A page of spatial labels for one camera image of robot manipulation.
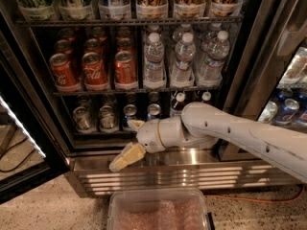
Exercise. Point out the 7up can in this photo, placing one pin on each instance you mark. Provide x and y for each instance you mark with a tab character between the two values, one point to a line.
108	121
83	120

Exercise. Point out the stainless steel fridge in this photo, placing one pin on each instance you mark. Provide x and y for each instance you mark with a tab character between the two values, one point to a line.
259	66

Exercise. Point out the top wire shelf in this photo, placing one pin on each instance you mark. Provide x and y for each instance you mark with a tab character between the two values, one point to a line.
127	22

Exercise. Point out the coca-cola can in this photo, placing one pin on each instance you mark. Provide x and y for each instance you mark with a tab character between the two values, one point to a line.
125	71
67	76
95	74

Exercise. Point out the front left coca-cola can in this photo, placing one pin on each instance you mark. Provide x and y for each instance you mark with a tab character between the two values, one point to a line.
67	76

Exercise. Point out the open fridge door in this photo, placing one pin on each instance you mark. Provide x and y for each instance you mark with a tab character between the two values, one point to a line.
19	97

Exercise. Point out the wire shelf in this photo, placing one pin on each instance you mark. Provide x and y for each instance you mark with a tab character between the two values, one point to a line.
127	22
138	90

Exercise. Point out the front right water bottle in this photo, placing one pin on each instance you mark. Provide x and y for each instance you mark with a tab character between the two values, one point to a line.
211	62

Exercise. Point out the front left water bottle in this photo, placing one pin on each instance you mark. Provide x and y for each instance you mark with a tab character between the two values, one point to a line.
154	68

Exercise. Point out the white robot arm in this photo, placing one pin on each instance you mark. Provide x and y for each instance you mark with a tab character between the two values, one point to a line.
203	124

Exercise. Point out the middle wire shelf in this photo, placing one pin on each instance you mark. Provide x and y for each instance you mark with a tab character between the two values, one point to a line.
138	90

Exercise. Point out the front right coca-cola can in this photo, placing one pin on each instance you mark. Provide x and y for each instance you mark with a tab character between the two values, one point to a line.
125	71

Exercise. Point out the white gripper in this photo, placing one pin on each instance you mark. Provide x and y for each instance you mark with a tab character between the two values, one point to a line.
150	134

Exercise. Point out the clear plastic bin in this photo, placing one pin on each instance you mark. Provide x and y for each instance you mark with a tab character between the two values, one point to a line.
159	209

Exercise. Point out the water bottle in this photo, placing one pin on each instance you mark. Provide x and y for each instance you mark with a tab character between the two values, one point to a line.
185	51
211	62
154	68

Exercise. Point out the front middle coca-cola can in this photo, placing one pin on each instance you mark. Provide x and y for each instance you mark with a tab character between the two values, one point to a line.
95	74

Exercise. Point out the blue pepsi can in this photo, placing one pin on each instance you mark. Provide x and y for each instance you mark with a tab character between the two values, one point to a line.
154	111
130	111

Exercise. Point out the brown drink bottle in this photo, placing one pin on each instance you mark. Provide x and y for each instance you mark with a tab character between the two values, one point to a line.
177	104
202	97

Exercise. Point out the left brown drink bottle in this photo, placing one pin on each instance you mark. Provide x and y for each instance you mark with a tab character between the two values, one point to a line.
177	104

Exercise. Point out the right brown drink bottle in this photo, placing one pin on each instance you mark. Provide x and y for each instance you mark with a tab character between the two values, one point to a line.
202	97

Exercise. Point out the pepsi can right compartment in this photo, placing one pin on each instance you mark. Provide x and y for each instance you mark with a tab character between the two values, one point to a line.
286	111

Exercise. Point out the front middle water bottle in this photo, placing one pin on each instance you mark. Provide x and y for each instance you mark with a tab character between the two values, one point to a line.
185	51

